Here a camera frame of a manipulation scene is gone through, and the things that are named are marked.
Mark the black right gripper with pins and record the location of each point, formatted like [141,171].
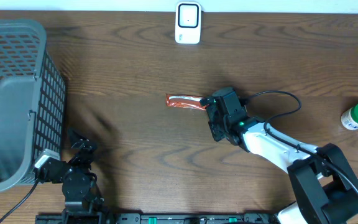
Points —
[215,132]

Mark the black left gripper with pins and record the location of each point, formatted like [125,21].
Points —
[86,147]

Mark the red Top chocolate bar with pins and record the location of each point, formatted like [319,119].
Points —
[184,101]

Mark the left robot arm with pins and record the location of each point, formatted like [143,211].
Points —
[83,200]

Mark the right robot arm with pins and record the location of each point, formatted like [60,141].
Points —
[323,182]

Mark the grey plastic basket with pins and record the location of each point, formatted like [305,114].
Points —
[32,102]

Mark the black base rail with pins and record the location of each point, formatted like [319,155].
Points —
[136,218]

